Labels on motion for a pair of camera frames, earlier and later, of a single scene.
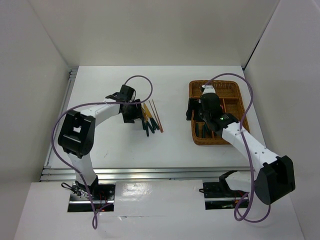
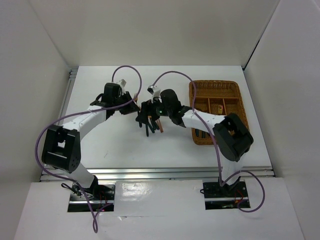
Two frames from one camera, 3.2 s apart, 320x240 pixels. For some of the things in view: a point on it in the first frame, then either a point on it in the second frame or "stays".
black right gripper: [193, 104] to [147, 109]
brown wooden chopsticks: [161, 128] stays
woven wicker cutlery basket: [231, 102] stays
